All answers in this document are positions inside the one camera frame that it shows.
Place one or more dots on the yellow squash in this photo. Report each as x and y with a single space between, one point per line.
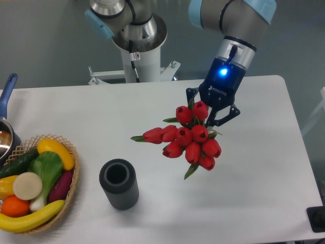
54 146

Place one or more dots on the dark grey ribbed vase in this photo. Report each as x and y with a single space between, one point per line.
119 181

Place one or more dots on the yellow pepper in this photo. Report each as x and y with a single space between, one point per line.
6 186

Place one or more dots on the black device at table edge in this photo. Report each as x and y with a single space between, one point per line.
316 218

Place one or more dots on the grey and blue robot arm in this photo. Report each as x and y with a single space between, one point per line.
242 23

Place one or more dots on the orange fruit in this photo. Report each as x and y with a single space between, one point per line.
15 207

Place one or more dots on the green bok choy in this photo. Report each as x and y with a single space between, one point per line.
48 166

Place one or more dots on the woven wicker basket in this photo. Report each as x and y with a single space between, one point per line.
32 143

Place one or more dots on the purple sweet potato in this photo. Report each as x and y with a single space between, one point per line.
61 188

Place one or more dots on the dark green cucumber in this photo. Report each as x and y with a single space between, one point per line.
20 164

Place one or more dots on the blue handled saucepan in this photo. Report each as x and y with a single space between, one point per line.
9 139

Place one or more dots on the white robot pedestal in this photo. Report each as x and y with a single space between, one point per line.
140 48

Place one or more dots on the long yellow banana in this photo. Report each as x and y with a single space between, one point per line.
33 220

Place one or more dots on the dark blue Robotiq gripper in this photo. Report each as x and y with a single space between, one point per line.
218 89

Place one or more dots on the beige round slice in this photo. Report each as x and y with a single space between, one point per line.
27 186

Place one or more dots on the red tulip bouquet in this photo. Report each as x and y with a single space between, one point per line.
187 135

